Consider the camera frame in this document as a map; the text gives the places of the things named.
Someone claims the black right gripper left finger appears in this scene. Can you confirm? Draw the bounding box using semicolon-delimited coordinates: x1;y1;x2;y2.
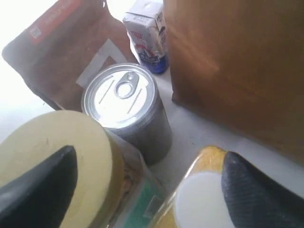
0;145;78;228

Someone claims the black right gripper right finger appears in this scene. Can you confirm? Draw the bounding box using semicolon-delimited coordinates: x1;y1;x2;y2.
221;152;304;228

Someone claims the yellow bottle white cap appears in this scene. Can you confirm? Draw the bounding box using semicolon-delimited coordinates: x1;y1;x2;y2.
159;146;234;228

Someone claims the clear jar yellow lid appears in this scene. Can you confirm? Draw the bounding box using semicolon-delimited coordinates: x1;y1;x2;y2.
0;111;165;228

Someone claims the brown paper bag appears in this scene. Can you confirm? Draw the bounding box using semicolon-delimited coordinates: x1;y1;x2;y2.
164;0;304;164

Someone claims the silver pull-tab can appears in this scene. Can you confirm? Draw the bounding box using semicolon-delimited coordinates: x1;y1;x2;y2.
81;63;172;165

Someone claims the brown snack pouch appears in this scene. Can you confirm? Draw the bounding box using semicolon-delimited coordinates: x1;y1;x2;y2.
2;0;137;111

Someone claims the white blue milk carton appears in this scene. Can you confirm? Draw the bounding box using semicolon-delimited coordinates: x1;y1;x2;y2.
123;0;169;74

